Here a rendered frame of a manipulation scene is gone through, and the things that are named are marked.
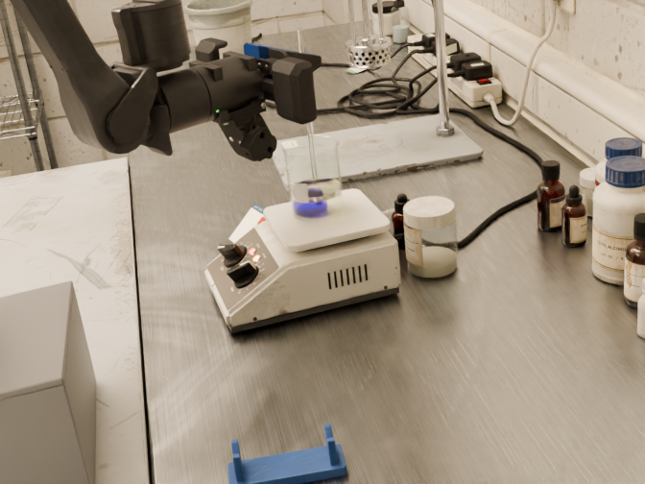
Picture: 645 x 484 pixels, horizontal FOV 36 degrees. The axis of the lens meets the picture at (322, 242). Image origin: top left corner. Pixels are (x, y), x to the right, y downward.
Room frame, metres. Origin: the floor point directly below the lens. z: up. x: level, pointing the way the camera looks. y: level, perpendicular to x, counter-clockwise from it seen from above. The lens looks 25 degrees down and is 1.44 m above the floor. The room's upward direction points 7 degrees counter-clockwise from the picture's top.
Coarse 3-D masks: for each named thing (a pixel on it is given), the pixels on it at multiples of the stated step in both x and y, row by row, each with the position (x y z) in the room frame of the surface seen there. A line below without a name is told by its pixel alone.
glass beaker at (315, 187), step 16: (288, 144) 1.05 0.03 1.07; (304, 144) 1.07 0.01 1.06; (320, 144) 1.06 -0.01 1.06; (336, 144) 1.04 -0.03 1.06; (288, 160) 1.02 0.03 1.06; (304, 160) 1.01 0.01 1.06; (320, 160) 1.01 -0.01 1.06; (336, 160) 1.02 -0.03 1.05; (288, 176) 1.03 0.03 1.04; (304, 176) 1.01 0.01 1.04; (320, 176) 1.01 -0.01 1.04; (336, 176) 1.02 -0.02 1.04; (304, 192) 1.01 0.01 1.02; (320, 192) 1.01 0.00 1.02; (336, 192) 1.02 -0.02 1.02; (304, 208) 1.01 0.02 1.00; (320, 208) 1.01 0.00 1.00; (336, 208) 1.01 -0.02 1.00
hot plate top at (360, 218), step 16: (352, 192) 1.08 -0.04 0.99; (272, 208) 1.06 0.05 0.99; (288, 208) 1.05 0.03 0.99; (352, 208) 1.03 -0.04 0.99; (368, 208) 1.03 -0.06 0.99; (272, 224) 1.02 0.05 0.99; (288, 224) 1.01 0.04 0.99; (304, 224) 1.01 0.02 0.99; (320, 224) 1.00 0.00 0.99; (336, 224) 1.00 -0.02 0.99; (352, 224) 0.99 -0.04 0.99; (368, 224) 0.99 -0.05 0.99; (384, 224) 0.98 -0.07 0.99; (288, 240) 0.97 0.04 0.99; (304, 240) 0.96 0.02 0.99; (320, 240) 0.96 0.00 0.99; (336, 240) 0.96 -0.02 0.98
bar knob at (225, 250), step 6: (222, 246) 1.03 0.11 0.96; (228, 246) 1.02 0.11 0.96; (234, 246) 1.01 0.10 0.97; (240, 246) 1.03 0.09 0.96; (222, 252) 1.03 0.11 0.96; (228, 252) 1.02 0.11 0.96; (234, 252) 1.01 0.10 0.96; (240, 252) 1.01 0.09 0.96; (246, 252) 1.02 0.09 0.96; (228, 258) 1.02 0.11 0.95; (234, 258) 1.02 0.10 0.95; (240, 258) 1.01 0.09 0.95; (228, 264) 1.01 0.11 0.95; (234, 264) 1.01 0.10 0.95
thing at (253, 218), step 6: (252, 210) 1.18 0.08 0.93; (246, 216) 1.18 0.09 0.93; (252, 216) 1.18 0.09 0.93; (258, 216) 1.17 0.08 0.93; (246, 222) 1.18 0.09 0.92; (252, 222) 1.17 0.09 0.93; (258, 222) 1.16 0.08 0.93; (240, 228) 1.17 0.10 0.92; (246, 228) 1.17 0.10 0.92; (234, 234) 1.17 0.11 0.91; (240, 234) 1.16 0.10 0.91
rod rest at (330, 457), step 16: (320, 448) 0.70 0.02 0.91; (336, 448) 0.70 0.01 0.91; (240, 464) 0.67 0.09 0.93; (256, 464) 0.69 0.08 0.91; (272, 464) 0.69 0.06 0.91; (288, 464) 0.69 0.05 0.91; (304, 464) 0.68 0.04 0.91; (320, 464) 0.68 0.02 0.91; (336, 464) 0.68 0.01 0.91; (240, 480) 0.67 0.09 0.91; (256, 480) 0.67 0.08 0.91; (272, 480) 0.67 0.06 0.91; (288, 480) 0.67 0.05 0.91; (304, 480) 0.67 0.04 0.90
